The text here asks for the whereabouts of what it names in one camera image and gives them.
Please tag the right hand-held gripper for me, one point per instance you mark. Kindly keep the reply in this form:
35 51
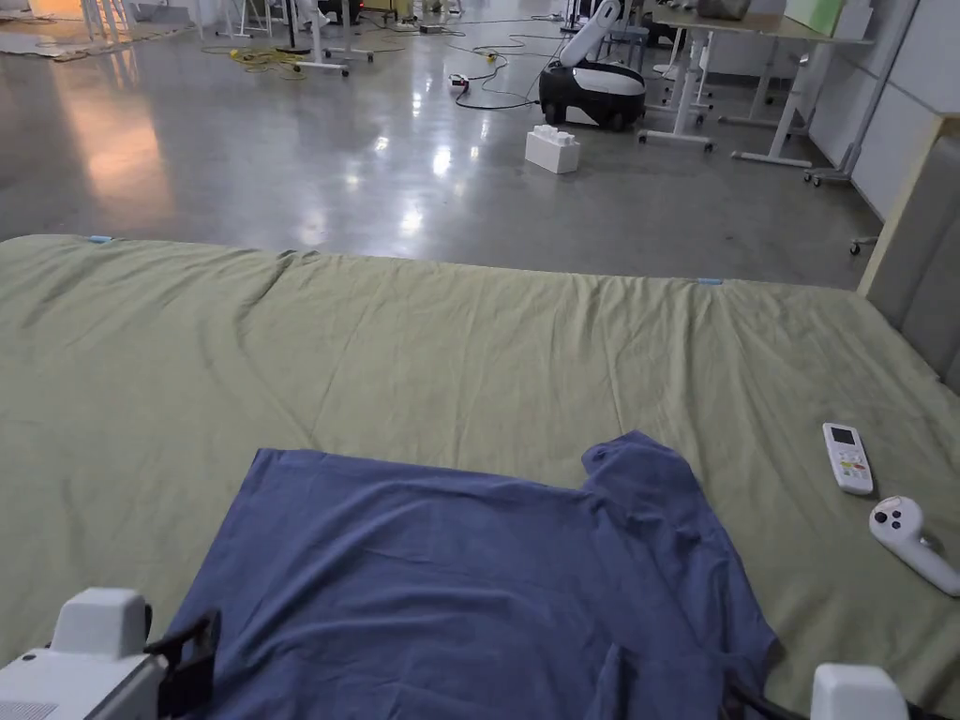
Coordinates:
859 694

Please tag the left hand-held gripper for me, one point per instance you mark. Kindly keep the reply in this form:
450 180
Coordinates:
97 660

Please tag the dark blue shirt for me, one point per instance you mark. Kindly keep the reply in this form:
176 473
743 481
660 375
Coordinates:
450 585

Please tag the white hand controller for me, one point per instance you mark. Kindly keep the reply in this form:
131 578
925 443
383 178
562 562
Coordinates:
904 536

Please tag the white remote control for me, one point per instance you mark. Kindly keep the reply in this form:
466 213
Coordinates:
848 459

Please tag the bed with pale green sheet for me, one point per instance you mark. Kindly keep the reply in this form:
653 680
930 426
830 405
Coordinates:
450 360

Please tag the grey padded headboard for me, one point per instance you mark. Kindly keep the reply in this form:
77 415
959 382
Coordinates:
926 262

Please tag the white foam block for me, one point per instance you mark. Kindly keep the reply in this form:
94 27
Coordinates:
553 151

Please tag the white and black wheeled robot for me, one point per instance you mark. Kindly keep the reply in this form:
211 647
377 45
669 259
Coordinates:
596 86

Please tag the white-legged desk with wooden top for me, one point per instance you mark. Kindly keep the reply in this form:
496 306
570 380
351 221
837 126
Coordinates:
750 26

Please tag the white power strip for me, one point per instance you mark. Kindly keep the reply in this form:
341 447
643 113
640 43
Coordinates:
458 82

